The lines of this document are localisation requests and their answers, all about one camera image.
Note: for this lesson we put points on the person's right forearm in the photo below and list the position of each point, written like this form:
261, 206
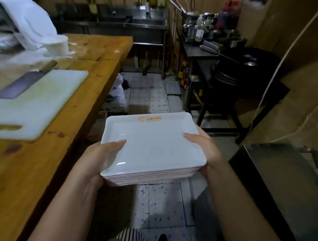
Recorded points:
238, 211

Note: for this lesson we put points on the person's right hand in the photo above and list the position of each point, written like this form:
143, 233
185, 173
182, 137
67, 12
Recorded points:
211, 154

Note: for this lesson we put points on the white plastic bag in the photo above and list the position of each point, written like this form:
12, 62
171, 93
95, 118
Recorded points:
115, 96
98, 129

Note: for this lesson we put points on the black shoe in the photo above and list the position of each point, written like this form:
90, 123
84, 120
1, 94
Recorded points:
162, 237

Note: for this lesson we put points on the row of sauce bottles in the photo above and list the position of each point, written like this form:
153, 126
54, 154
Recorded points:
183, 74

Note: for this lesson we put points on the striped garment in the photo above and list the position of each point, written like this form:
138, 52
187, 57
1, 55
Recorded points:
130, 235

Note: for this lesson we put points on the person's left forearm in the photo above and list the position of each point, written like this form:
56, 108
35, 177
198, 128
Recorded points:
67, 211

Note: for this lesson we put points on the dark sauce jar red lid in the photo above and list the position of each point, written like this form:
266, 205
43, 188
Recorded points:
228, 16

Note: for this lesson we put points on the white cup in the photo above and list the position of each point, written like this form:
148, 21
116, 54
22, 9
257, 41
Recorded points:
57, 46

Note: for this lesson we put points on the wooden table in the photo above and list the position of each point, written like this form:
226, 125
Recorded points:
87, 99

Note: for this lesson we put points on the person's left hand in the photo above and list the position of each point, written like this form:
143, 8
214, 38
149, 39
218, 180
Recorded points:
89, 166

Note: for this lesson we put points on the stack of white plates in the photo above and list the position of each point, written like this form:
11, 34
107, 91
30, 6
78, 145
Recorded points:
151, 146

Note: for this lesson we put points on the stainless steel wash sink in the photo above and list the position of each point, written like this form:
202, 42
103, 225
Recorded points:
136, 27

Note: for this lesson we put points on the steel saucepan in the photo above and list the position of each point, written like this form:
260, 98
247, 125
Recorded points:
190, 31

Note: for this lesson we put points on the translucent white bag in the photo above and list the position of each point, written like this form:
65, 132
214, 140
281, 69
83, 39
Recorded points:
29, 22

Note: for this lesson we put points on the dark metal stand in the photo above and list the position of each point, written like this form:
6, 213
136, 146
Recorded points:
196, 54

